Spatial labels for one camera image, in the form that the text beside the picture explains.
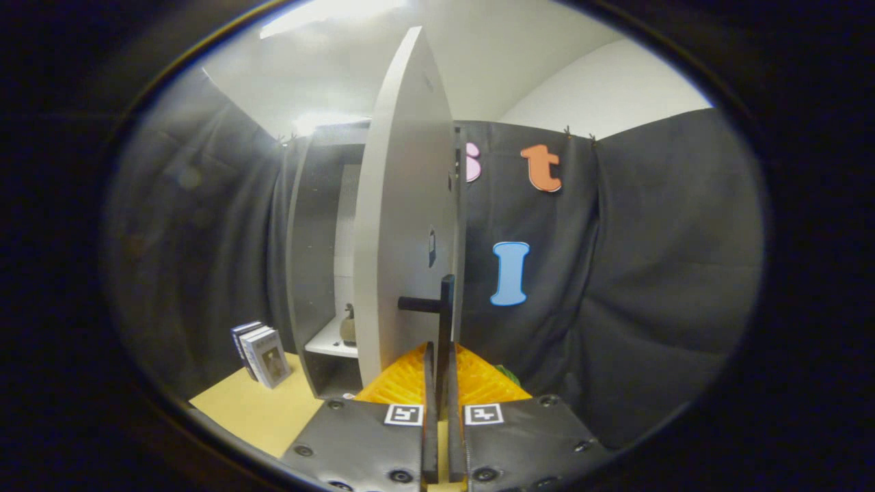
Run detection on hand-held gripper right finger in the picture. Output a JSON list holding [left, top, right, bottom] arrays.
[[448, 343, 613, 492]]

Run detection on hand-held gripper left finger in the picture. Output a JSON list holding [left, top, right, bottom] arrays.
[[280, 342, 440, 492]]

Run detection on black door handle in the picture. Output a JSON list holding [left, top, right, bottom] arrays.
[[399, 275, 456, 404]]

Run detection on grey shoe cabinet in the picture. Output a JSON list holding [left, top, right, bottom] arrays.
[[286, 122, 470, 401]]

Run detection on white shoe cabinet door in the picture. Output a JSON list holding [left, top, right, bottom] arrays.
[[353, 26, 457, 387]]

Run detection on grey book with figure cover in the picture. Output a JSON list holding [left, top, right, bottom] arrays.
[[246, 329, 295, 389]]

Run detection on white-spined book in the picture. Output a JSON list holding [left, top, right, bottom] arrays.
[[239, 325, 271, 380]]

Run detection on black backdrop cloth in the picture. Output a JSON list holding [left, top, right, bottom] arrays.
[[103, 68, 766, 448]]

